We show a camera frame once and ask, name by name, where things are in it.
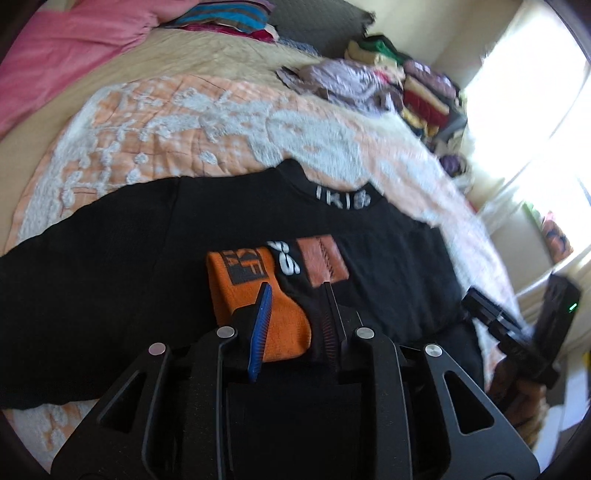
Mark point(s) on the beige bed sheet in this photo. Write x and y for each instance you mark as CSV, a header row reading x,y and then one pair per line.
x,y
207,55

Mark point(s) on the grey quilted headboard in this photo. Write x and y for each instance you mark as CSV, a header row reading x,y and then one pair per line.
x,y
318,23

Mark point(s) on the orange and white tufted quilt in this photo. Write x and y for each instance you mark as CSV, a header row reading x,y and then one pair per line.
x,y
184,129

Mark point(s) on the striped pillow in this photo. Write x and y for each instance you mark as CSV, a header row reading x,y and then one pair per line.
x,y
221,16

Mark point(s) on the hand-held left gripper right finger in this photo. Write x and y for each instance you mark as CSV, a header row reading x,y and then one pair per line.
x,y
330,332

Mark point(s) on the black shirt with orange patches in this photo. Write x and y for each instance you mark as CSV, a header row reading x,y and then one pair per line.
x,y
138,277

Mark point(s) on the lilac crumpled garment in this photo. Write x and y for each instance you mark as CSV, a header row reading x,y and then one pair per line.
x,y
341,78

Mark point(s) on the pink blanket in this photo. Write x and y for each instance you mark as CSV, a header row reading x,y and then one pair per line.
x,y
55,50

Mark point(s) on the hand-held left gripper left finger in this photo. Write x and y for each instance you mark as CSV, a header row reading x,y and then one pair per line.
x,y
261,332

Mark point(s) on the white sheer curtain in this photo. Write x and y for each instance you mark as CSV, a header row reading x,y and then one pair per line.
x,y
521,92

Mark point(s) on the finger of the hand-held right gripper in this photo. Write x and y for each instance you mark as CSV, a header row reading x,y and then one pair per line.
x,y
489,309

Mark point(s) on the orange printed cloth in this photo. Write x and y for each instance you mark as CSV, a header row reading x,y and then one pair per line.
x,y
556,235

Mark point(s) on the pile of folded clothes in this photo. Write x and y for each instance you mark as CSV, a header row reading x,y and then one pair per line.
x,y
425,101

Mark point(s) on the magenta folded cloth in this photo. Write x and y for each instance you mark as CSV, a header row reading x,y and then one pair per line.
x,y
258,34

